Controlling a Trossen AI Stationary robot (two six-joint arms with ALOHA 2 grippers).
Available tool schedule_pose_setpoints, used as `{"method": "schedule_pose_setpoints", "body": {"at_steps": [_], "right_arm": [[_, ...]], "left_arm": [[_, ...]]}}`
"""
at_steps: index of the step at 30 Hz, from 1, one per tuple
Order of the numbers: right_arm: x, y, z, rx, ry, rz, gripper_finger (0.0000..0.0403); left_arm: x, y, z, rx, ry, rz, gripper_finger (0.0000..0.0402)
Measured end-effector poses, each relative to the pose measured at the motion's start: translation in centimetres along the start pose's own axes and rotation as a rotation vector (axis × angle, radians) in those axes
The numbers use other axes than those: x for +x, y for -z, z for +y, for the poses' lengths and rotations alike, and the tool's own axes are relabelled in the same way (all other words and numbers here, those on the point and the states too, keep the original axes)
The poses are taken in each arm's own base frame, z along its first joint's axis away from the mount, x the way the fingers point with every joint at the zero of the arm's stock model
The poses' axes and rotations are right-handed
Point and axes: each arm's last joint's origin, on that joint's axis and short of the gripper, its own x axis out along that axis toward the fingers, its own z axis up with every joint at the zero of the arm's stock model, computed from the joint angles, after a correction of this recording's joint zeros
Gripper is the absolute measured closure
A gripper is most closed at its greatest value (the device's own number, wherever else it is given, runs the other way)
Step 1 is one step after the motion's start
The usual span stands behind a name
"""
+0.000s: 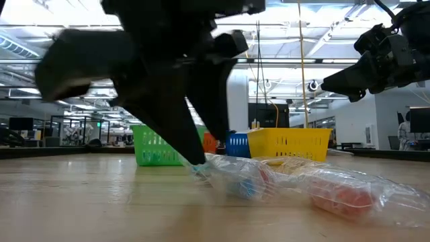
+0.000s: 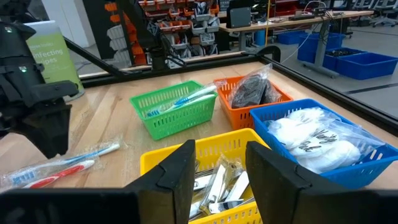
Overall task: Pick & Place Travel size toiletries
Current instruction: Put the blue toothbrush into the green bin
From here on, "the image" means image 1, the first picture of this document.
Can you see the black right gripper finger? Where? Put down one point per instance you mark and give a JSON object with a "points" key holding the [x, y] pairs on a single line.
{"points": [[356, 96], [349, 79]]}

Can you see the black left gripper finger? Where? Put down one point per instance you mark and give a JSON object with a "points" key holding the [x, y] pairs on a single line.
{"points": [[168, 117], [215, 101]]}

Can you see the red toothbrush in bag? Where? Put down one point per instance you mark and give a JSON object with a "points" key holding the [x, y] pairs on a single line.
{"points": [[342, 201]]}

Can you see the green plastic basket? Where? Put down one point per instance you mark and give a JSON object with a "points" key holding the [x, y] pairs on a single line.
{"points": [[148, 144]]}

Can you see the blue toothbrush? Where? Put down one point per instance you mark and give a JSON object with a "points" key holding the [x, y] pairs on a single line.
{"points": [[248, 188]]}

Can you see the black round knob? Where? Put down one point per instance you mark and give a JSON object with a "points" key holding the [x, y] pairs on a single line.
{"points": [[313, 85]]}

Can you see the orange plastic basket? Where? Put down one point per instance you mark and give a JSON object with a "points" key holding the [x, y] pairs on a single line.
{"points": [[210, 142]]}

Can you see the black computer monitor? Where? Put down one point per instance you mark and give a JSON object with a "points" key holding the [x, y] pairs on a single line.
{"points": [[420, 119], [21, 123]]}

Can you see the black wall panel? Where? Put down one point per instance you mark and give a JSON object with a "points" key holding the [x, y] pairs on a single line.
{"points": [[268, 116]]}

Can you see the blue plastic basket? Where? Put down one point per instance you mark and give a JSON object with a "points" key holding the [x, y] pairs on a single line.
{"points": [[238, 144]]}

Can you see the yellow plastic basket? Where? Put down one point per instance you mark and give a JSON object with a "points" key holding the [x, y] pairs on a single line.
{"points": [[289, 142]]}

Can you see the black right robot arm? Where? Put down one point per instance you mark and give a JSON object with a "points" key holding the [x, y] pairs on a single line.
{"points": [[420, 20]]}

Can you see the person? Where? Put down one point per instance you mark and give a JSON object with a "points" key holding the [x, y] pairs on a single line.
{"points": [[404, 134]]}

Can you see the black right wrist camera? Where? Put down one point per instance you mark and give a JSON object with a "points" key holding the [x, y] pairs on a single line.
{"points": [[369, 38]]}

